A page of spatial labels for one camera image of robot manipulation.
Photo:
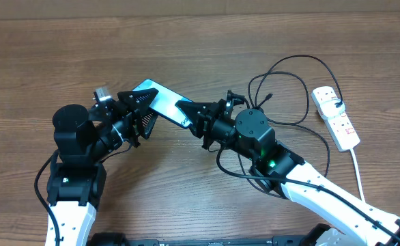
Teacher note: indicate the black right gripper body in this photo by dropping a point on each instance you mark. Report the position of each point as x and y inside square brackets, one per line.
[207, 119]

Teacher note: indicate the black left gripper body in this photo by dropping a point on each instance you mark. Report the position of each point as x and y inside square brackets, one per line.
[123, 120]

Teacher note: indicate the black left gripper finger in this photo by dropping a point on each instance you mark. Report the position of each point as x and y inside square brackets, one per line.
[138, 101]
[147, 124]

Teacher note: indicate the blue Galaxy smartphone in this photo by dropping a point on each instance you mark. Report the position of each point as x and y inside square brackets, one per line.
[164, 103]

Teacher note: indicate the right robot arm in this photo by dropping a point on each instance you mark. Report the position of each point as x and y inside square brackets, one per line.
[276, 168]

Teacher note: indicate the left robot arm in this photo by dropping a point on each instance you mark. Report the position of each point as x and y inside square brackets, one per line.
[85, 139]

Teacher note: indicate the white charger adapter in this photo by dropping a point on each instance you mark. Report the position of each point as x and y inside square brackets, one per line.
[329, 109]

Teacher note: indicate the white power strip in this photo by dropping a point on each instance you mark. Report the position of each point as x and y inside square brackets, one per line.
[340, 127]

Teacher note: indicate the brown cardboard backdrop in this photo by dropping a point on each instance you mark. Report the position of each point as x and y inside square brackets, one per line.
[48, 9]

